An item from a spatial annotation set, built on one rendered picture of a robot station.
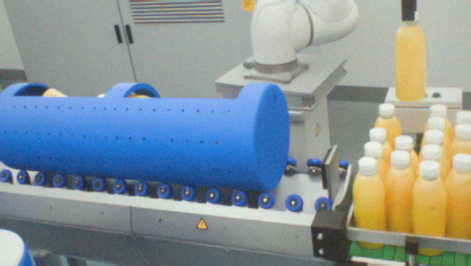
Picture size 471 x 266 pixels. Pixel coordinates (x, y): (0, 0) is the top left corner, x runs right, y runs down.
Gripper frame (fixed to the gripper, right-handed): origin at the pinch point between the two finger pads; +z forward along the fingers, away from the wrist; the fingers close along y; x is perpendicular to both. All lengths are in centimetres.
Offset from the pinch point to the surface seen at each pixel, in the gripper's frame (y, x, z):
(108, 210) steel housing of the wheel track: 25, -83, 51
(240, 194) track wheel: 23, -40, 42
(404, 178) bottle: 25.1, 1.2, 32.3
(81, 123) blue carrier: 24, -84, 23
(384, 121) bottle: -1.5, -6.7, 31.4
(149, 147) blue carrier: 26, -62, 28
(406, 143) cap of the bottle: 16.7, 0.8, 28.1
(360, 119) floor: -232, -59, 140
